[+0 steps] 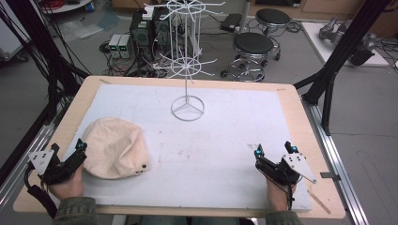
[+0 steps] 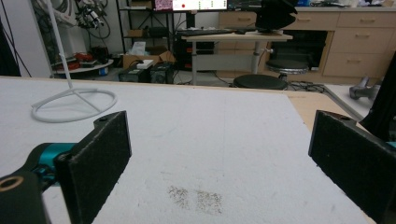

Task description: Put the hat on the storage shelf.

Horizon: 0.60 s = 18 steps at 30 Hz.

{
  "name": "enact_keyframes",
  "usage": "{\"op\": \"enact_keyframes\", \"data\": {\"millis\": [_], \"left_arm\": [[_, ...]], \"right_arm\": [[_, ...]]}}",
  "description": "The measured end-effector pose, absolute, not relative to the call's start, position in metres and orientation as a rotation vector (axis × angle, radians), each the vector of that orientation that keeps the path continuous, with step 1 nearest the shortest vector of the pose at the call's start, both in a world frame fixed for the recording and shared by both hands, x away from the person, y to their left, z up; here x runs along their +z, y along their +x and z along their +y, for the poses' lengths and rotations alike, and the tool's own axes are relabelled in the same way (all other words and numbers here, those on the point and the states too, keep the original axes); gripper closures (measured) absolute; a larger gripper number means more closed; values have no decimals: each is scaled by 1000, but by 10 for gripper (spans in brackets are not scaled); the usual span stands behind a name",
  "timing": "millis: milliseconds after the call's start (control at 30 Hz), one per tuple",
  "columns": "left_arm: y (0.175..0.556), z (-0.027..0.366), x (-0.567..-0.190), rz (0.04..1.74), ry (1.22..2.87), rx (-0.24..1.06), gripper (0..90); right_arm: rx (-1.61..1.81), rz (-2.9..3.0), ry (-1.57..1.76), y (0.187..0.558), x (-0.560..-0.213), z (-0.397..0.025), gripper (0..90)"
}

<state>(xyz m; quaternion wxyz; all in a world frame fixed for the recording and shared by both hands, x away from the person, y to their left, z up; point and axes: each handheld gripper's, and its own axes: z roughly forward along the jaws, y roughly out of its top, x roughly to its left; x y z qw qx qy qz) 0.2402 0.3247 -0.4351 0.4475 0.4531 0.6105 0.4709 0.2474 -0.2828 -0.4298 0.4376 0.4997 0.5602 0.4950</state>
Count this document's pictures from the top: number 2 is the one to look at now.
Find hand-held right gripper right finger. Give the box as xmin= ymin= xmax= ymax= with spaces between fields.
xmin=308 ymin=109 xmax=396 ymax=224

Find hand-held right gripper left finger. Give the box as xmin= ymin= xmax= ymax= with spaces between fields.
xmin=53 ymin=110 xmax=133 ymax=224

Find black stand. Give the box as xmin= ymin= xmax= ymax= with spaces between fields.
xmin=360 ymin=51 xmax=396 ymax=142

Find grey metal device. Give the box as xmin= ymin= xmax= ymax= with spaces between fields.
xmin=348 ymin=76 xmax=382 ymax=101

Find black equipment case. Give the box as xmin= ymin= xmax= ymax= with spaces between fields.
xmin=118 ymin=63 xmax=152 ymax=83
xmin=149 ymin=62 xmax=176 ymax=85

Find round white low table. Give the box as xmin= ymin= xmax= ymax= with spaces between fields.
xmin=50 ymin=59 xmax=115 ymax=76

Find white felt mat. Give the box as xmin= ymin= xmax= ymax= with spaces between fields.
xmin=0 ymin=76 xmax=375 ymax=224

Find round black stool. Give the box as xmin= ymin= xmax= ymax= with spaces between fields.
xmin=265 ymin=59 xmax=310 ymax=76
xmin=233 ymin=74 xmax=290 ymax=91

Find cardboard box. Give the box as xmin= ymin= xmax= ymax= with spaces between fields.
xmin=122 ymin=50 xmax=176 ymax=70

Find beige drawer cabinet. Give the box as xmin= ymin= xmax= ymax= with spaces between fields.
xmin=217 ymin=7 xmax=396 ymax=86

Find black metal shelf rack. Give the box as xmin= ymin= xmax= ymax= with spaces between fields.
xmin=116 ymin=0 xmax=176 ymax=54

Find black office chair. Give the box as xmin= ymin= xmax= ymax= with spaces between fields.
xmin=254 ymin=0 xmax=299 ymax=33

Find light wooden desk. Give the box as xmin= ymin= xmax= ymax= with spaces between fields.
xmin=181 ymin=32 xmax=294 ymax=86

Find black keyboard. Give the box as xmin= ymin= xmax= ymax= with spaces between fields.
xmin=177 ymin=28 xmax=238 ymax=37

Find computer monitor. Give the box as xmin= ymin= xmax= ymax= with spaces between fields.
xmin=153 ymin=0 xmax=229 ymax=12

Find white wire stand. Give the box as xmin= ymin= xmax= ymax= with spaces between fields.
xmin=30 ymin=0 xmax=119 ymax=123

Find black floor cables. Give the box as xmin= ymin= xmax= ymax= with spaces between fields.
xmin=288 ymin=80 xmax=325 ymax=93

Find white robot with cables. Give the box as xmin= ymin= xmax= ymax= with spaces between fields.
xmin=31 ymin=0 xmax=111 ymax=40

